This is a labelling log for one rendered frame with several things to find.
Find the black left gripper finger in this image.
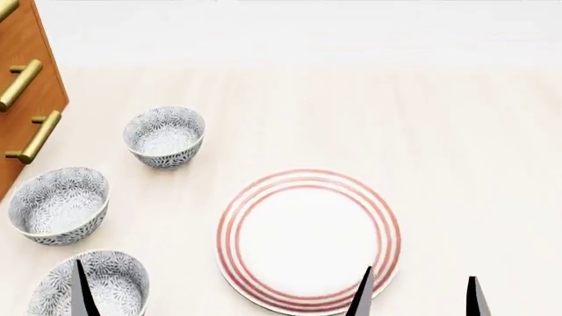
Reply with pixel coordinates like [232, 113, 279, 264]
[69, 258, 103, 316]

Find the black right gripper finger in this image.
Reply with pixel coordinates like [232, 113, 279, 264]
[343, 265, 375, 316]
[465, 275, 494, 316]

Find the grey floral patterned bowl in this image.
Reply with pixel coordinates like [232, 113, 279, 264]
[7, 166, 112, 248]
[122, 105, 207, 171]
[25, 249, 151, 316]

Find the brass drawer handle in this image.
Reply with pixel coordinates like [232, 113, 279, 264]
[4, 110, 63, 165]
[0, 58, 44, 113]
[0, 0, 21, 23]

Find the white plate with red rings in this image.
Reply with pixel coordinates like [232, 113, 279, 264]
[215, 169, 402, 316]

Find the orange wooden drawer cabinet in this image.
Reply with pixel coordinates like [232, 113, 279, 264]
[0, 0, 70, 203]

